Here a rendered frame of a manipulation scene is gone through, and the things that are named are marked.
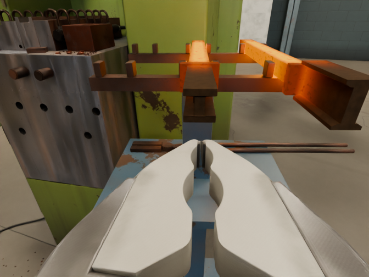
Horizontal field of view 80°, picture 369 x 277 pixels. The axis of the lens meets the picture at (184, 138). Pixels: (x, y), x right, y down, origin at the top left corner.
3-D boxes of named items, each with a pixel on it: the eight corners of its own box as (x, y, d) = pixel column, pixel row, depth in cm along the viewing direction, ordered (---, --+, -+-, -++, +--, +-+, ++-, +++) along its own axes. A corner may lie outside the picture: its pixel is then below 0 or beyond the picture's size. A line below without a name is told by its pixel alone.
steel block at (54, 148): (118, 191, 77) (90, 55, 55) (25, 177, 84) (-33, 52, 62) (163, 122, 125) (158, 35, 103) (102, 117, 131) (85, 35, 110)
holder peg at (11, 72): (18, 79, 58) (15, 69, 57) (10, 79, 59) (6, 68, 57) (31, 76, 61) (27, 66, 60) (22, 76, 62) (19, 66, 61)
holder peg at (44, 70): (44, 81, 57) (40, 70, 55) (35, 81, 57) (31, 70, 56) (55, 77, 60) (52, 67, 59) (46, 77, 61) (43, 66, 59)
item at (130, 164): (306, 232, 40) (308, 225, 39) (90, 225, 42) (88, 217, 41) (263, 146, 66) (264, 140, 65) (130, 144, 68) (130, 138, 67)
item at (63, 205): (134, 270, 100) (118, 191, 77) (60, 254, 107) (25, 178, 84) (167, 187, 148) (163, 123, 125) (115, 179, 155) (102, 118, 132)
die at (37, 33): (56, 50, 63) (46, 16, 59) (-2, 49, 66) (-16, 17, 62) (122, 37, 99) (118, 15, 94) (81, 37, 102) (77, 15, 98)
